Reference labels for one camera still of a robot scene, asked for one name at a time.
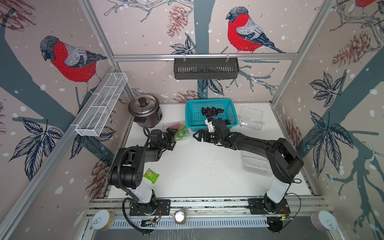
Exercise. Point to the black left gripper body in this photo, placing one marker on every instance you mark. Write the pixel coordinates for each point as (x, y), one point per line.
(165, 141)

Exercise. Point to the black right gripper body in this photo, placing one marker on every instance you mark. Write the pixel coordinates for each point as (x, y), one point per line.
(214, 137)

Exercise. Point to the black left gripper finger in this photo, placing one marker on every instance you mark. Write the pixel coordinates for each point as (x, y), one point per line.
(171, 134)
(171, 146)

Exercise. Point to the red grape bunch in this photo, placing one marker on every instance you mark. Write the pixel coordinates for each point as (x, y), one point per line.
(175, 126)

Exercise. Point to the green grape bunch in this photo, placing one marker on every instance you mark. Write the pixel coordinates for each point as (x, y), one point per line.
(182, 134)

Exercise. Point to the clear plastic clamshell container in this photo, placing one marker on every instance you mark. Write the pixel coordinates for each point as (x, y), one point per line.
(165, 127)

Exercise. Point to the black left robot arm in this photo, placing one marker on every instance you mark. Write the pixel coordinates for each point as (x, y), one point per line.
(127, 170)

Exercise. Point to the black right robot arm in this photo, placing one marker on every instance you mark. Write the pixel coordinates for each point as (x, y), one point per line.
(284, 160)

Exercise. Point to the teal plastic basket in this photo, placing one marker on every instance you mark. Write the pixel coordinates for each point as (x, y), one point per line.
(196, 121)

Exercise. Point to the dark purple grape bunch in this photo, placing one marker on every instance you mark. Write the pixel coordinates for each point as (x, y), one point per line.
(211, 112)

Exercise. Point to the green snack packet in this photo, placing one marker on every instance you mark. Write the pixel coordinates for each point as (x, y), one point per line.
(151, 176)

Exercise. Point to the stainless steel rice cooker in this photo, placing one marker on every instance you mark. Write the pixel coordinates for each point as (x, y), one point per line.
(146, 110)

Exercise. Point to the black hanging wire basket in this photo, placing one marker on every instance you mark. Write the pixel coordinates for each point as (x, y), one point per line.
(206, 68)

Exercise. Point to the white wire shelf basket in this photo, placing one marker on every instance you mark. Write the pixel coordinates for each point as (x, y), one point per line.
(97, 115)

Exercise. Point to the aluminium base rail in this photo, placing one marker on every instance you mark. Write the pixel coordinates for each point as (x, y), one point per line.
(224, 213)

